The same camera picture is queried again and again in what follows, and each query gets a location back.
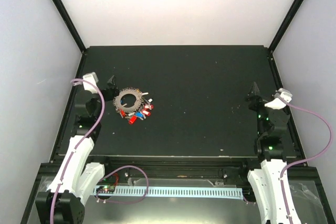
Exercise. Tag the black work mat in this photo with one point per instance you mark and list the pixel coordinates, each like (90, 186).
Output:
(198, 94)

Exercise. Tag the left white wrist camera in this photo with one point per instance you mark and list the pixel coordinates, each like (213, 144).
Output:
(90, 82)

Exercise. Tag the left black frame post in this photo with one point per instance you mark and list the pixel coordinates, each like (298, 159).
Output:
(69, 24)

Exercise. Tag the black frame post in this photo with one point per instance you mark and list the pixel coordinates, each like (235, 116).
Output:
(296, 4)
(69, 24)

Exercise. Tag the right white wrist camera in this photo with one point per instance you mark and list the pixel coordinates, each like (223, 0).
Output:
(280, 99)

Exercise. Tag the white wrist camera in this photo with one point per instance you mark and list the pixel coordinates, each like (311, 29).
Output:
(90, 82)
(280, 99)

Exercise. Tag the right black frame post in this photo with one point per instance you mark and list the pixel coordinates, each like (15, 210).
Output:
(296, 4)

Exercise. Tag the white slotted cable duct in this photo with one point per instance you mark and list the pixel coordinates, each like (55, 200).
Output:
(175, 192)

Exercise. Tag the keyring with coloured keys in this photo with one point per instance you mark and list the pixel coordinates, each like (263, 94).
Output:
(132, 105)

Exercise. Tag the left circuit board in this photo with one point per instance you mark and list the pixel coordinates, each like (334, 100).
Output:
(105, 189)

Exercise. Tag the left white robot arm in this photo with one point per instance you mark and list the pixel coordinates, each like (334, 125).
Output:
(65, 198)

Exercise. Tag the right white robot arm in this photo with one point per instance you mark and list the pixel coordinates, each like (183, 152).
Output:
(270, 182)

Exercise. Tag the black aluminium front rail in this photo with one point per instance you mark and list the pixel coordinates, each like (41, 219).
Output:
(230, 172)

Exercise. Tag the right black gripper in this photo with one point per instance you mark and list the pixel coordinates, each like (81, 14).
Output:
(254, 95)

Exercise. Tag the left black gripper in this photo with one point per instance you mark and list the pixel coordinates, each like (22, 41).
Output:
(109, 96)

